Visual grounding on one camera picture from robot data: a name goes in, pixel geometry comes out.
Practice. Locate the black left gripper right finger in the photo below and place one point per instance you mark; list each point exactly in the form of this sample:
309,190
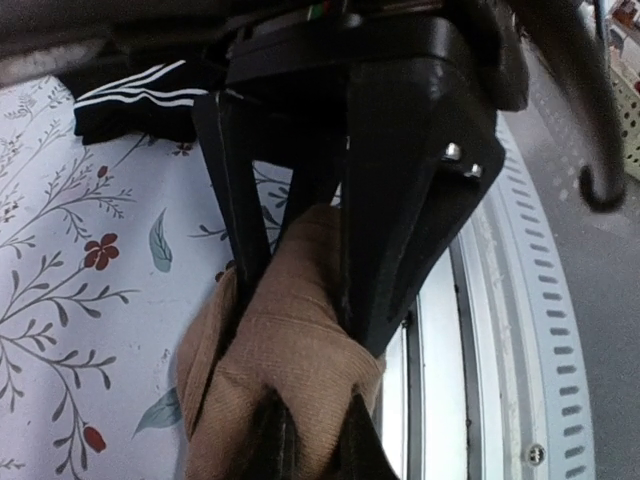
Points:
361,454

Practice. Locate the brown ribbed sock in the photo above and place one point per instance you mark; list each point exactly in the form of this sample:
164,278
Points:
288,341

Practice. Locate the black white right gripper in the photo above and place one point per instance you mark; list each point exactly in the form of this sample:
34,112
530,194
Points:
267,38

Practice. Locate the floral patterned table mat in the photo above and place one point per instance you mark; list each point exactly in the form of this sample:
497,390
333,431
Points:
107,254

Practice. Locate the black sock white stripes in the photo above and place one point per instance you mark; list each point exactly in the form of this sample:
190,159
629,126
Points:
157,101

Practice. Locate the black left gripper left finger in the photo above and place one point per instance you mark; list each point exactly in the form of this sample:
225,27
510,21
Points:
276,445

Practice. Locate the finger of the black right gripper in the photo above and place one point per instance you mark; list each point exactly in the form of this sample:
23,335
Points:
422,154
233,135

